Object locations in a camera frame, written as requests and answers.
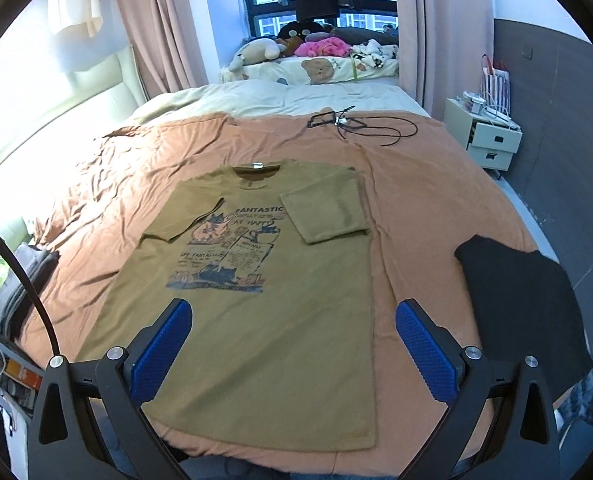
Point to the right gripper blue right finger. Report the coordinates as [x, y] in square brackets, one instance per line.
[499, 422]

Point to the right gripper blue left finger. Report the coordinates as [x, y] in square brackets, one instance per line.
[64, 439]

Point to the olive brown printed t-shirt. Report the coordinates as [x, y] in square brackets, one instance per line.
[276, 269]

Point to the black garment on bed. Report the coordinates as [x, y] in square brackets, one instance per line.
[524, 305]

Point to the orange brown bed blanket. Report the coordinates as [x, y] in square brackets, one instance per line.
[422, 196]

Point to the white bedside drawer cabinet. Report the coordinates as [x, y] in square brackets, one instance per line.
[490, 142]

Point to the cream padded headboard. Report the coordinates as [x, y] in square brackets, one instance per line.
[104, 95]

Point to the cream bear print duvet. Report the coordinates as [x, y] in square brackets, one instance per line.
[249, 98]

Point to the white plush toy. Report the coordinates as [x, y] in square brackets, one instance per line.
[256, 51]

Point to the right pink curtain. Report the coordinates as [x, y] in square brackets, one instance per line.
[442, 43]

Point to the pink curtain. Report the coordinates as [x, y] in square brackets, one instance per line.
[165, 42]
[442, 43]

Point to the pink plush fabric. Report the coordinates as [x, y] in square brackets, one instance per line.
[330, 46]

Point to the left pink curtain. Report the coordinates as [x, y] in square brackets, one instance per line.
[165, 42]

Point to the dark plush toy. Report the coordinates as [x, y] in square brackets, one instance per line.
[302, 29]

